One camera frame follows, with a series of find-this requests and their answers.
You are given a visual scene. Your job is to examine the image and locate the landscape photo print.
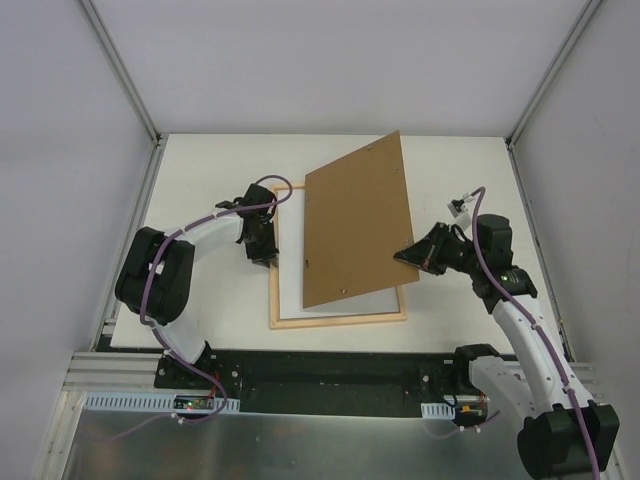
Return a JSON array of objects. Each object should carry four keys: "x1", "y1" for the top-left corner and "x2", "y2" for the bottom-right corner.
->
[{"x1": 276, "y1": 185, "x2": 402, "y2": 323}]

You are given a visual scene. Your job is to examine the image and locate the light wooden picture frame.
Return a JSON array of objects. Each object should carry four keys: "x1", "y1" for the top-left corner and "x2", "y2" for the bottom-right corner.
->
[{"x1": 269, "y1": 183, "x2": 407, "y2": 330}]

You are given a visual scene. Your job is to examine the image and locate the brown backing board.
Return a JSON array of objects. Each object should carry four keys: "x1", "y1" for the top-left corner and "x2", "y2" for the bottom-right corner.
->
[{"x1": 302, "y1": 132, "x2": 419, "y2": 308}]

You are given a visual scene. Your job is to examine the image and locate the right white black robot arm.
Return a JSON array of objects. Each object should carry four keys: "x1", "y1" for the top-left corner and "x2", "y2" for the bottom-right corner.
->
[{"x1": 394, "y1": 214, "x2": 620, "y2": 479}]

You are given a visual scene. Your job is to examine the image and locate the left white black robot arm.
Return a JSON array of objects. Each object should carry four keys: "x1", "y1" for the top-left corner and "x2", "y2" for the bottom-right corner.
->
[{"x1": 115, "y1": 183, "x2": 279, "y2": 389}]

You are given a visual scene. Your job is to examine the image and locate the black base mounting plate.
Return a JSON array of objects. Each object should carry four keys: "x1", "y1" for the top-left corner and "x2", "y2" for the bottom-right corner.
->
[{"x1": 154, "y1": 350, "x2": 481, "y2": 418}]

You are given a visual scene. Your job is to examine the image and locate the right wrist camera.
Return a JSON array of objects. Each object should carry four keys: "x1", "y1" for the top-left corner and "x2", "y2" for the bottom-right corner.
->
[{"x1": 447, "y1": 199, "x2": 472, "y2": 230}]

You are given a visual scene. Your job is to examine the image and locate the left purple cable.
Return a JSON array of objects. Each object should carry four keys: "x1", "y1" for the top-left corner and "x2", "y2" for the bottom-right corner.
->
[{"x1": 82, "y1": 174, "x2": 294, "y2": 441}]

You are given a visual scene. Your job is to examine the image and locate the purple cable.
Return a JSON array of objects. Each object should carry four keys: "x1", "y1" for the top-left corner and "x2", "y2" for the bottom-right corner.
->
[
  {"x1": 422, "y1": 186, "x2": 601, "y2": 480},
  {"x1": 82, "y1": 174, "x2": 294, "y2": 441}
]

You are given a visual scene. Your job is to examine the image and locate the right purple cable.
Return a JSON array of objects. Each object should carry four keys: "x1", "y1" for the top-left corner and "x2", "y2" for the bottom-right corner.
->
[{"x1": 422, "y1": 186, "x2": 601, "y2": 480}]

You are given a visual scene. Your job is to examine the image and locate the right aluminium corner post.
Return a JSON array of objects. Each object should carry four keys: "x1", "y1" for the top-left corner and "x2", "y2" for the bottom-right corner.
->
[{"x1": 504, "y1": 0, "x2": 606, "y2": 149}]

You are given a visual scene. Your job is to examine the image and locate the aluminium corner post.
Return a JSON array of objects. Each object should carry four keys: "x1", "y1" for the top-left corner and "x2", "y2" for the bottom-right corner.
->
[
  {"x1": 504, "y1": 0, "x2": 606, "y2": 149},
  {"x1": 77, "y1": 0, "x2": 166, "y2": 146}
]

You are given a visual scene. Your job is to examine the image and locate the left aluminium corner post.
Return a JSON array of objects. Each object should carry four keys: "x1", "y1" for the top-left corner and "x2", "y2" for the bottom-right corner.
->
[{"x1": 77, "y1": 0, "x2": 166, "y2": 146}]

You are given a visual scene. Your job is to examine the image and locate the right white cable duct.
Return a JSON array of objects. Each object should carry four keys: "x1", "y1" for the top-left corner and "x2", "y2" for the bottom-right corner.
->
[{"x1": 420, "y1": 403, "x2": 456, "y2": 421}]

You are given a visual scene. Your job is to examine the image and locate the white cable duct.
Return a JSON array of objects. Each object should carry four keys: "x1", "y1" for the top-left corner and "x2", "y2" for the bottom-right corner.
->
[
  {"x1": 420, "y1": 403, "x2": 456, "y2": 421},
  {"x1": 84, "y1": 392, "x2": 240, "y2": 415}
]

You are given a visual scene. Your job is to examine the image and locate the aluminium front rail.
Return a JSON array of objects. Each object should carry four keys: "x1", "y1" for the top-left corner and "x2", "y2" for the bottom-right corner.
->
[{"x1": 62, "y1": 349, "x2": 169, "y2": 394}]

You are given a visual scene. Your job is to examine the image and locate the left white cable duct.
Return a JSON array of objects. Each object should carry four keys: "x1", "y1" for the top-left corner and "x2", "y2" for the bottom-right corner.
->
[{"x1": 84, "y1": 392, "x2": 240, "y2": 415}]

